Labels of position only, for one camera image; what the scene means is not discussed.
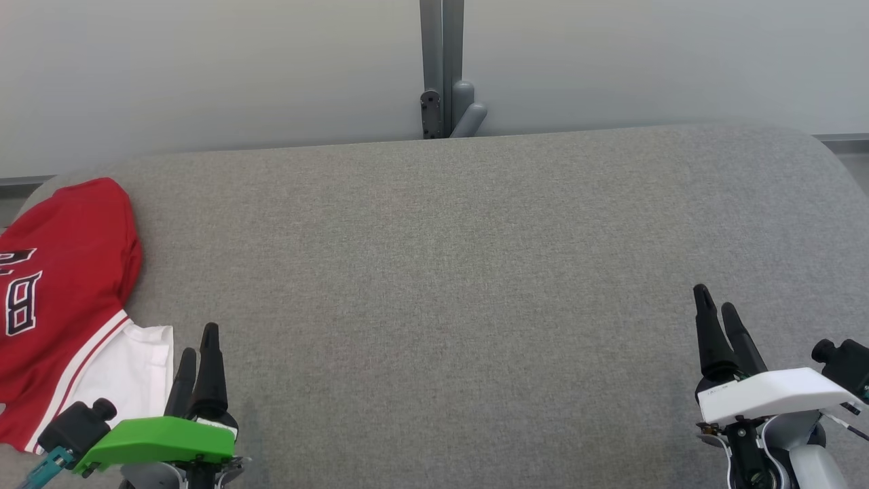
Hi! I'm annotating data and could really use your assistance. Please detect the teal plug left camera cable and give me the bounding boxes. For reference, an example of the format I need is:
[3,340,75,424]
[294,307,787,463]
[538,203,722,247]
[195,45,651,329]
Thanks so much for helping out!
[17,446,74,489]

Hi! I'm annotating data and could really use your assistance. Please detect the grey fabric sofa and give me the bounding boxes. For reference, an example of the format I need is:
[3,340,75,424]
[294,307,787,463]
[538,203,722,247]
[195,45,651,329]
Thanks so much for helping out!
[0,122,869,489]

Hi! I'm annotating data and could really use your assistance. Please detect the red jersey with white sleeves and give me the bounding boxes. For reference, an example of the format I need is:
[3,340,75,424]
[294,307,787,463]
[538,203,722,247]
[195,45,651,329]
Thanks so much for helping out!
[0,177,174,454]

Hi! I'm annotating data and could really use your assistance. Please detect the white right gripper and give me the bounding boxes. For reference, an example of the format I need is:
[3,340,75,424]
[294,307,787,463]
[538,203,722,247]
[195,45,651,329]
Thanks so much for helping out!
[692,284,859,425]

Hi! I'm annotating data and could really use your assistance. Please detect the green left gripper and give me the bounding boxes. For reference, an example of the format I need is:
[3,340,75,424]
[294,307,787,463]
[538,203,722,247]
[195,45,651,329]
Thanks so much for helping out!
[73,323,240,475]

